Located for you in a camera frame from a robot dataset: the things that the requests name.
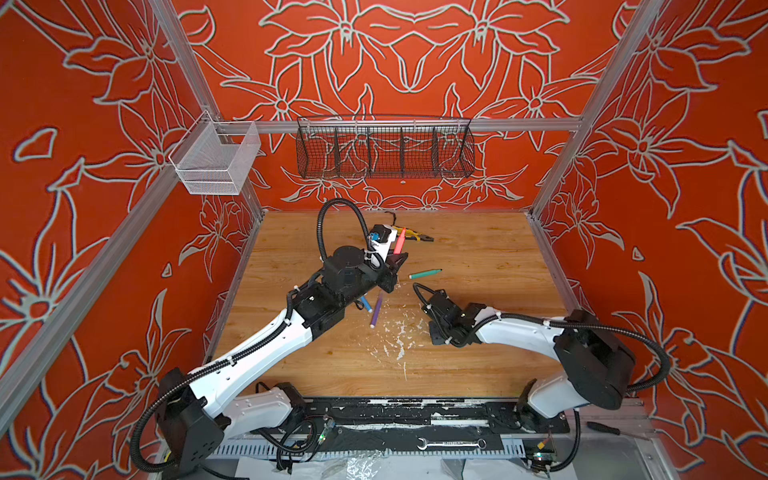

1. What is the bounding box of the green marker pen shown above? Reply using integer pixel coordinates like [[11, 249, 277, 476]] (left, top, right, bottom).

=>
[[408, 269, 443, 280]]

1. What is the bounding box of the blue marker pen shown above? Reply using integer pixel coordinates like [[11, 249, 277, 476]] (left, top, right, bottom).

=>
[[360, 296, 373, 312]]

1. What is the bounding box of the pink marker pen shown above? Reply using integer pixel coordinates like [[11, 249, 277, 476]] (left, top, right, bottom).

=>
[[393, 228, 406, 255]]

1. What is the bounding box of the purple marker pen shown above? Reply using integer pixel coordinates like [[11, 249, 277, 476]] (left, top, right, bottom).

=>
[[369, 291, 385, 329]]

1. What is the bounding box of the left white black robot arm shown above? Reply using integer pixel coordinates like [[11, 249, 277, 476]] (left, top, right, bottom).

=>
[[129, 198, 408, 474]]

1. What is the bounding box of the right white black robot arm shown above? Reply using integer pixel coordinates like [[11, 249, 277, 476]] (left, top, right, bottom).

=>
[[413, 283, 672, 428]]

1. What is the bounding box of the silver wrench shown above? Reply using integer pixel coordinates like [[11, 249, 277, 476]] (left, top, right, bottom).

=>
[[416, 437, 487, 451]]

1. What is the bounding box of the black screwdriver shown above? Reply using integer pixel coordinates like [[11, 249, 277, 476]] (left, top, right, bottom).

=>
[[586, 421, 649, 441]]

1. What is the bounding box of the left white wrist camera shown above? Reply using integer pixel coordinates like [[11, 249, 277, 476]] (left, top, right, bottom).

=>
[[367, 224, 398, 268]]

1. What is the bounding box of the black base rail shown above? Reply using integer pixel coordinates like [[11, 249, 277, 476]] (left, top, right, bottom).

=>
[[249, 397, 541, 452]]

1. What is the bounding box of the black wire wall basket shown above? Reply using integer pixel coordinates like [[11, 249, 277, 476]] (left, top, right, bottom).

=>
[[295, 114, 477, 180]]

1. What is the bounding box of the clear plastic wall bin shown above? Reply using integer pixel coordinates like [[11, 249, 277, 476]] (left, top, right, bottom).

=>
[[169, 112, 261, 196]]

